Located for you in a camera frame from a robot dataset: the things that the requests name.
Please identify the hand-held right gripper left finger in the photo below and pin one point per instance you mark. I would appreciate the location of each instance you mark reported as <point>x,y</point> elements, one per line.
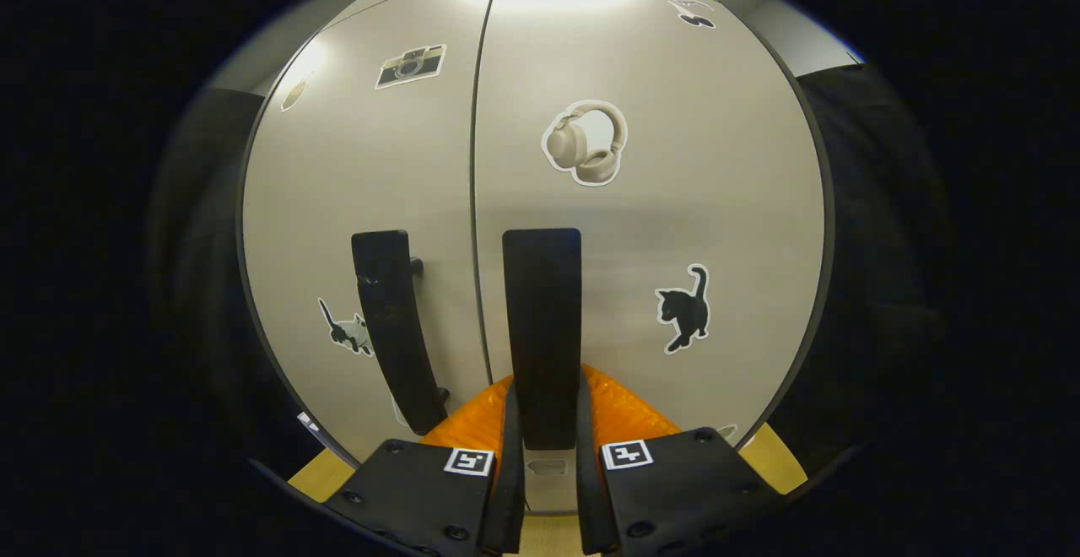
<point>506,498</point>

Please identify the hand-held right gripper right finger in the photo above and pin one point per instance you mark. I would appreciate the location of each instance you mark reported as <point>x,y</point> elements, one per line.
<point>589,498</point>

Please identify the beige shoe cabinet door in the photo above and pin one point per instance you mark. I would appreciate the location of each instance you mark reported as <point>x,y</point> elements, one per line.
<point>371,186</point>
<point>717,202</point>

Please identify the beige double-door shoe cabinet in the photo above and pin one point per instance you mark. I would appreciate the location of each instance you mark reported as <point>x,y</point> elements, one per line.
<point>829,211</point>

